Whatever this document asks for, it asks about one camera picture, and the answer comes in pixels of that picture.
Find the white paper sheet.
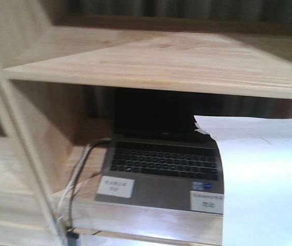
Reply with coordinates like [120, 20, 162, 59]
[195, 116, 292, 245]

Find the grey laptop with stickers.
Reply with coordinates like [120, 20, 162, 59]
[95, 88, 224, 215]

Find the wooden shelf unit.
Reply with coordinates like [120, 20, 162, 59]
[0, 1, 292, 245]

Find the white cable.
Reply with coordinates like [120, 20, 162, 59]
[57, 139, 110, 226]

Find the black laptop cable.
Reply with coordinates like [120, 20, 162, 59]
[66, 138, 112, 231]

